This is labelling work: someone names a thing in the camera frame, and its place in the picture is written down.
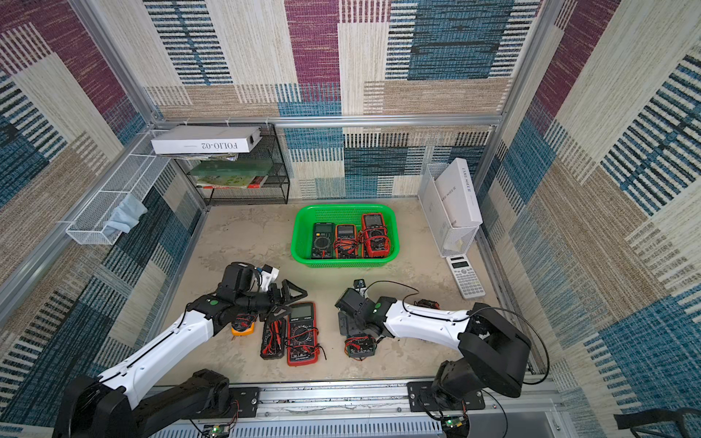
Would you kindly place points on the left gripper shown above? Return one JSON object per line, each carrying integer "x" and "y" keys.
{"x": 276, "y": 303}

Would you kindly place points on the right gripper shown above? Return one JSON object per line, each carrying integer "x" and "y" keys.
{"x": 353, "y": 316}

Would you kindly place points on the black multimeter with leads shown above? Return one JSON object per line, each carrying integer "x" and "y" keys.
{"x": 274, "y": 340}

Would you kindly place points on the large red multimeter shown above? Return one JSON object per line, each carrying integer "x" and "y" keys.
{"x": 302, "y": 340}

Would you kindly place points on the small black multimeter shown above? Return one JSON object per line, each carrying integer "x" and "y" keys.
{"x": 426, "y": 303}

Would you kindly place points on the large dark green multimeter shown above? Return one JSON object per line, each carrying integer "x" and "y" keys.
{"x": 323, "y": 239}

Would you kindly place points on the small red multimeter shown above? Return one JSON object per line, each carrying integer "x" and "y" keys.
{"x": 374, "y": 236}

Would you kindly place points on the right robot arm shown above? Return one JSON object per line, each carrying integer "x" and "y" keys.
{"x": 494, "y": 352}

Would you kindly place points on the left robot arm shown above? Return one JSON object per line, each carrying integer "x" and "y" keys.
{"x": 118, "y": 403}

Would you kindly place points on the yellow multimeter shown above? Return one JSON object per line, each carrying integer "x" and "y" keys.
{"x": 243, "y": 325}

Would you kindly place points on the green plastic basket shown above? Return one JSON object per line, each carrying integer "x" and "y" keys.
{"x": 302, "y": 235}

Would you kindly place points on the white calculator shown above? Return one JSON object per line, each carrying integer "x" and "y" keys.
{"x": 465, "y": 276}

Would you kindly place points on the clear file holder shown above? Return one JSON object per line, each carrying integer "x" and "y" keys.
{"x": 449, "y": 241}

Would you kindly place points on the green book on shelf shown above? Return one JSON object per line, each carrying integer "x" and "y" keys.
{"x": 227, "y": 174}

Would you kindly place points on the white box in holder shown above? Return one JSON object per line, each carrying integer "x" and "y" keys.
{"x": 458, "y": 195}

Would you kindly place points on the light blue cloth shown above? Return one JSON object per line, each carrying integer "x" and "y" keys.
{"x": 125, "y": 216}

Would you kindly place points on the white folio box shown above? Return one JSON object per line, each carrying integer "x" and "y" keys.
{"x": 191, "y": 140}

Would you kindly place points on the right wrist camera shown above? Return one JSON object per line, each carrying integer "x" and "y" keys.
{"x": 360, "y": 286}

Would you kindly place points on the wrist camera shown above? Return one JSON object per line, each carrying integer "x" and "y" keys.
{"x": 244, "y": 279}
{"x": 360, "y": 286}

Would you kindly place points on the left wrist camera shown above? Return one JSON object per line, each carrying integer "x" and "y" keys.
{"x": 244, "y": 279}

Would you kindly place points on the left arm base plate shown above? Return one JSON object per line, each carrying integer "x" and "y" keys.
{"x": 242, "y": 402}

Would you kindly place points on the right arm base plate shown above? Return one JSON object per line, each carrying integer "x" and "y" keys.
{"x": 423, "y": 398}

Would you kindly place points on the black wire shelf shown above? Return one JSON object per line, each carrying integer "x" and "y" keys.
{"x": 258, "y": 177}

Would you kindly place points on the white wire wall basket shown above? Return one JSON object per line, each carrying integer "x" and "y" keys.
{"x": 136, "y": 176}

